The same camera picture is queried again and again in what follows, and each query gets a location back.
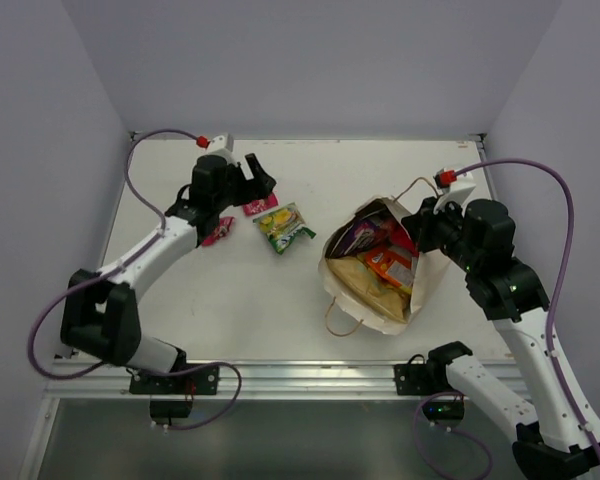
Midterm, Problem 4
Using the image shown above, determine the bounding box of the black left control box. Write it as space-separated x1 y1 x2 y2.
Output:
149 399 192 424

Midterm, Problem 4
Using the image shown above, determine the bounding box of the black right control box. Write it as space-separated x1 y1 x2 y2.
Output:
421 399 465 422

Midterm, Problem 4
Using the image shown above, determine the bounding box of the purple Fox's candy packet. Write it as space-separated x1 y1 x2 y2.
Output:
332 214 394 257

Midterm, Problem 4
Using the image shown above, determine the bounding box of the small pink candy packet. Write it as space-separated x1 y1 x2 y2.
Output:
201 216 236 247

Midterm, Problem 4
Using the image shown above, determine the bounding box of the tan yellow snack packet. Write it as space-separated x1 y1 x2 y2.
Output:
326 256 410 323

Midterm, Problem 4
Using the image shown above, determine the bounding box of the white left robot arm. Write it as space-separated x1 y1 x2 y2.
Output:
60 153 276 393

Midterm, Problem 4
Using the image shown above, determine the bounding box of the aluminium mounting rail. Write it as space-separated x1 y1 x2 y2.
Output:
43 361 397 401

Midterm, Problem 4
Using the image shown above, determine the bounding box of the red white snack packet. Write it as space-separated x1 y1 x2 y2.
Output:
388 219 419 257

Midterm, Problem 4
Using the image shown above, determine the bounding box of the pink snack packet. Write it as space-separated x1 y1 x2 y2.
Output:
242 193 278 217

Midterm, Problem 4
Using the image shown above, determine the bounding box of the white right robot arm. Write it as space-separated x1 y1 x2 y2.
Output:
400 197 600 479

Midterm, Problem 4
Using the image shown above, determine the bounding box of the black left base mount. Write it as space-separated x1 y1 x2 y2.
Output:
129 364 220 396

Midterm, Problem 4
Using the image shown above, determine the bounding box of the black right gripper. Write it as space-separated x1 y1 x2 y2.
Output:
402 193 481 275

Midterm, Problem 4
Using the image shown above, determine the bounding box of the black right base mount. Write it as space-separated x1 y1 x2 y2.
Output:
393 354 449 396

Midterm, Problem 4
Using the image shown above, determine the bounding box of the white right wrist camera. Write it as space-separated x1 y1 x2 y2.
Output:
434 169 476 214

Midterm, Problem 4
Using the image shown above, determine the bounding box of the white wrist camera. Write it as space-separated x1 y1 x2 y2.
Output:
434 169 476 214
196 133 236 164

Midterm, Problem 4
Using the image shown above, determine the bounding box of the orange Fox's candy packet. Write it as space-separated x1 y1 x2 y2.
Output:
363 243 416 294

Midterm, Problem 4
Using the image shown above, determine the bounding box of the green yellow snack packet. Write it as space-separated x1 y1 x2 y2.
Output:
253 202 316 255

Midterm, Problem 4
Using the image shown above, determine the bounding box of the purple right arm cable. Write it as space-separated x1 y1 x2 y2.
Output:
454 158 600 480

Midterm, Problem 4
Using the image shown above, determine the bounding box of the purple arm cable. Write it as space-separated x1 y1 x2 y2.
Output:
27 128 201 379
454 158 600 480

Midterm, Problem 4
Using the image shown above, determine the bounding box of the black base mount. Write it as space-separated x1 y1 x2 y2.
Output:
129 364 220 396
393 354 449 396

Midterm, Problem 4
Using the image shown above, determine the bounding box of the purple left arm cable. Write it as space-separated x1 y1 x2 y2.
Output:
27 128 201 379

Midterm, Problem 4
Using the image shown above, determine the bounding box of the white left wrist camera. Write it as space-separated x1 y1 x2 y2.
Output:
196 133 236 164

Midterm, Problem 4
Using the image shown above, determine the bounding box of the black control box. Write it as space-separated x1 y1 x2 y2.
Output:
421 399 465 422
149 399 192 424

